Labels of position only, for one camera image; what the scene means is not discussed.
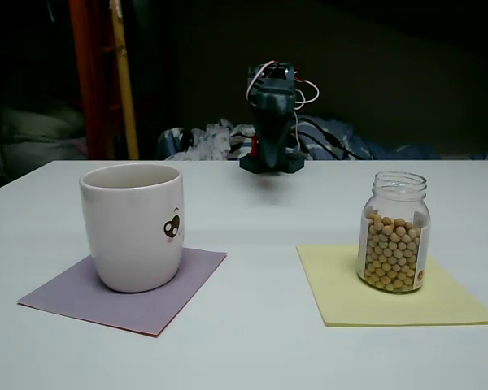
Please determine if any red and white servo cable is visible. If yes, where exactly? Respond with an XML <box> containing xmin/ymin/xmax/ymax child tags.
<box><xmin>246</xmin><ymin>60</ymin><xmax>321</xmax><ymax>154</ymax></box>

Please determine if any grey pillow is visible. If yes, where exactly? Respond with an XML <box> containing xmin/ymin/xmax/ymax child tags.
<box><xmin>0</xmin><ymin>103</ymin><xmax>89</xmax><ymax>162</ymax></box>

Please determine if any white ceramic mug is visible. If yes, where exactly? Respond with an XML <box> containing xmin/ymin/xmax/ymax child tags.
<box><xmin>79</xmin><ymin>162</ymin><xmax>187</xmax><ymax>293</ymax></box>

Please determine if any yellow paper square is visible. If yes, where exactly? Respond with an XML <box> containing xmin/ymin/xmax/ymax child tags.
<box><xmin>295</xmin><ymin>243</ymin><xmax>488</xmax><ymax>328</ymax></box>

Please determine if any glass jar of beans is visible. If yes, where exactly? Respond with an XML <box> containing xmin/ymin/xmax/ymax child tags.
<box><xmin>357</xmin><ymin>171</ymin><xmax>432</xmax><ymax>293</ymax></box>

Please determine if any purple paper square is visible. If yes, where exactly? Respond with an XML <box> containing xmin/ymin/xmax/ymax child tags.
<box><xmin>16</xmin><ymin>247</ymin><xmax>228</xmax><ymax>337</ymax></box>

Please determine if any red-brown wooden post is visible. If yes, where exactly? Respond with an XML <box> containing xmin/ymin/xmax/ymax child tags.
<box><xmin>68</xmin><ymin>0</ymin><xmax>121</xmax><ymax>160</ymax></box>

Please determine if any yellow bamboo stick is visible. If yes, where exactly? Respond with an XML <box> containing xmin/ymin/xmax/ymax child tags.
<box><xmin>110</xmin><ymin>0</ymin><xmax>141</xmax><ymax>160</ymax></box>

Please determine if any black power cable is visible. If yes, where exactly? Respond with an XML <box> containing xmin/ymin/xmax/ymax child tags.
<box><xmin>298</xmin><ymin>117</ymin><xmax>351</xmax><ymax>160</ymax></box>

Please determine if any blue patterned bed sheet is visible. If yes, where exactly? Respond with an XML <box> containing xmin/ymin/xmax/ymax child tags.
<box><xmin>157</xmin><ymin>115</ymin><xmax>444</xmax><ymax>162</ymax></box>

